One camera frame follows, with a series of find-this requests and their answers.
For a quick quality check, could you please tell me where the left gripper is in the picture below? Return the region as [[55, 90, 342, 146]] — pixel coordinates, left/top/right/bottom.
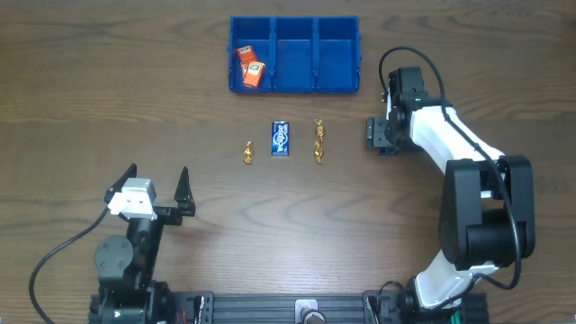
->
[[103, 163, 197, 227]]

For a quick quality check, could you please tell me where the mounting rail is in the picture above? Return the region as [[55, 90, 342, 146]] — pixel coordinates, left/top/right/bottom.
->
[[88, 291, 490, 324]]

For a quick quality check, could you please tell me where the blue tray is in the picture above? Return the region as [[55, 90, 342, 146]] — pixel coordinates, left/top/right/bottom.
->
[[228, 15, 363, 95]]

